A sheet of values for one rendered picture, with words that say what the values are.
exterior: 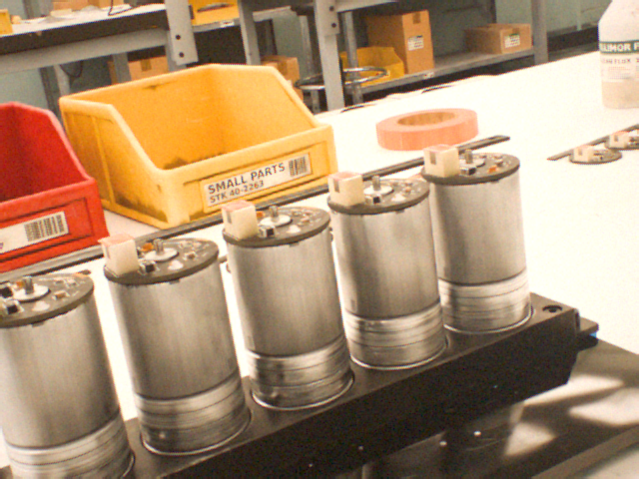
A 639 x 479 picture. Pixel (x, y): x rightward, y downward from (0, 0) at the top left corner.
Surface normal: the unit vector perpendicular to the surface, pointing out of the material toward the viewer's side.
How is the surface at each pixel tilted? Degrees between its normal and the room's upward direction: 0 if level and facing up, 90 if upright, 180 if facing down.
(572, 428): 0
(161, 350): 90
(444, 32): 90
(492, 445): 0
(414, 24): 90
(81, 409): 90
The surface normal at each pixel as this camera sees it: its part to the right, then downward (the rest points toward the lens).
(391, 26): -0.84, 0.30
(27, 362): 0.03, 0.30
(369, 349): -0.54, 0.33
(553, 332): 0.48, 0.20
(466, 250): -0.31, 0.33
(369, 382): -0.14, -0.94
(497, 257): 0.29, 0.26
